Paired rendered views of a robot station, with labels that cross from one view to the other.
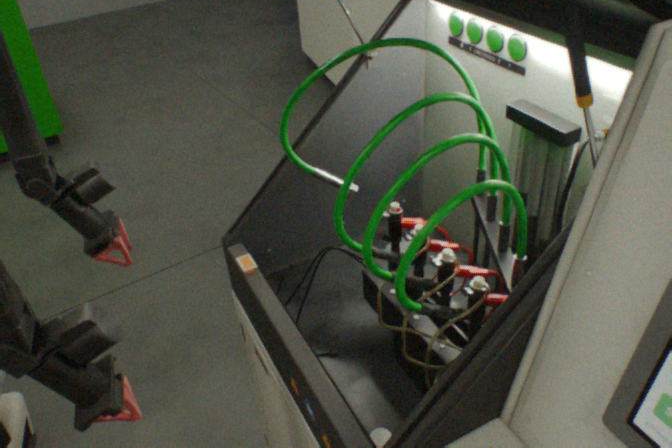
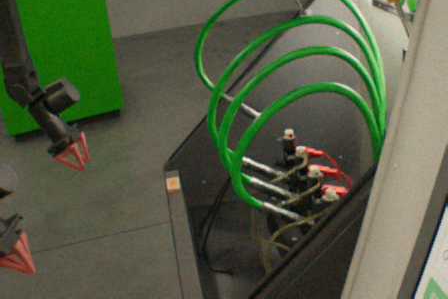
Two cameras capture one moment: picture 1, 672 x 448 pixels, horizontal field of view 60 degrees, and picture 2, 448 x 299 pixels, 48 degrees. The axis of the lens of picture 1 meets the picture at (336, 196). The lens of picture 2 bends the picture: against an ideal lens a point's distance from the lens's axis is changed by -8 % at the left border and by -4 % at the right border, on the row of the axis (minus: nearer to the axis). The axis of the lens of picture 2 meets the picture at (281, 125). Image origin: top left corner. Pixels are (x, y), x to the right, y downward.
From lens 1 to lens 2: 0.34 m
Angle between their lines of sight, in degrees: 14
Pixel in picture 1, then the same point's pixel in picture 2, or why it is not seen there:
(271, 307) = (177, 218)
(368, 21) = not seen: hidden behind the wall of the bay
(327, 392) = (192, 286)
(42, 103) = (111, 83)
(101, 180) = (64, 92)
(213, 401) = not seen: outside the picture
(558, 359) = (371, 260)
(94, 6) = (175, 21)
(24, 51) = (105, 42)
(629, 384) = (410, 274)
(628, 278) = (418, 164)
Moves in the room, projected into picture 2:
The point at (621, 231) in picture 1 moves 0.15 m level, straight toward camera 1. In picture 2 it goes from (416, 117) to (340, 170)
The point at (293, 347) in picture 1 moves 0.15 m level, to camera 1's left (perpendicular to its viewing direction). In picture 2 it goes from (180, 250) to (114, 243)
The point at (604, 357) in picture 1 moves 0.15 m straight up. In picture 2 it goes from (399, 251) to (405, 137)
